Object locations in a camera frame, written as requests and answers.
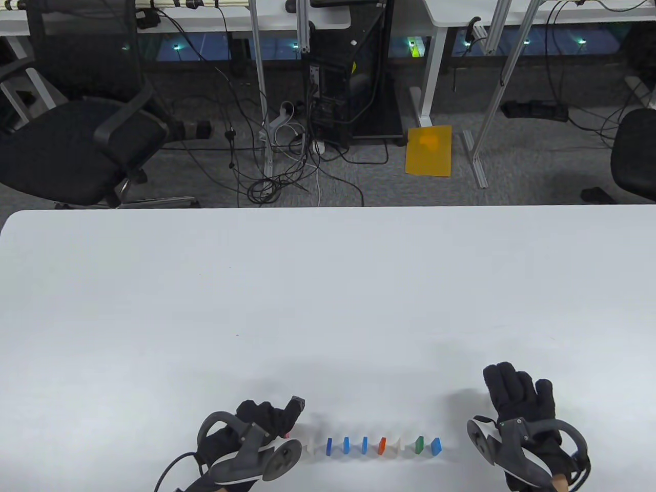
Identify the person's left hand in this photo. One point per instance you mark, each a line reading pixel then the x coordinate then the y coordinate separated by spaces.
pixel 266 417

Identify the person's right hand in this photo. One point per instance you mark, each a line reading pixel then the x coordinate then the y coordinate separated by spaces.
pixel 512 394

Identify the cream domino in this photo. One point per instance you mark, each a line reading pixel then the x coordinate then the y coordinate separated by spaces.
pixel 311 447

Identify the dark blue domino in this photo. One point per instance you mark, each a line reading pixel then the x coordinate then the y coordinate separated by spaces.
pixel 329 446

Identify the green domino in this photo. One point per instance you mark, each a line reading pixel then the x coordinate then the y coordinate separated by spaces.
pixel 419 445

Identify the orange domino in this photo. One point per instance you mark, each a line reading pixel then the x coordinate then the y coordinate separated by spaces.
pixel 382 446

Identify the white domino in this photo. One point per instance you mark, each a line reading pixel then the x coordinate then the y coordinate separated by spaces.
pixel 397 446

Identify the grey left hand controller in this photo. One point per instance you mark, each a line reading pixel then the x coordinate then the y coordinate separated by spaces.
pixel 256 458

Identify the grey hand controller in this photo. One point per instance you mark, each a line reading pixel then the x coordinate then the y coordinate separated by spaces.
pixel 520 456
pixel 256 458

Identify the grey right hand controller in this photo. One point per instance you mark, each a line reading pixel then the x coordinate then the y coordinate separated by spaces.
pixel 520 456

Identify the yellow plastic sheet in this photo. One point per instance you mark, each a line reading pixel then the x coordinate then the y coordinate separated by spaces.
pixel 428 154

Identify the black power strip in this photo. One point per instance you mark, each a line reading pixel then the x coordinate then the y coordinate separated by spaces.
pixel 535 110

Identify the white power strip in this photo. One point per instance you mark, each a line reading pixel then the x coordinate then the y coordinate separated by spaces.
pixel 279 122

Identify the black computer tower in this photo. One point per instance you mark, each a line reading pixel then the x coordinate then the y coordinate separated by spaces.
pixel 338 92

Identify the black mesh office chair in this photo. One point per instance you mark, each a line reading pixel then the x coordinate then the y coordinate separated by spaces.
pixel 61 148

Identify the white desk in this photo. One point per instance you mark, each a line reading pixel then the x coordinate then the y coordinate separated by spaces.
pixel 189 24
pixel 456 10

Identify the aluminium frame post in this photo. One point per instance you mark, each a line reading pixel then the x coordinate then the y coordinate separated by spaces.
pixel 496 28
pixel 498 102
pixel 303 25
pixel 260 77

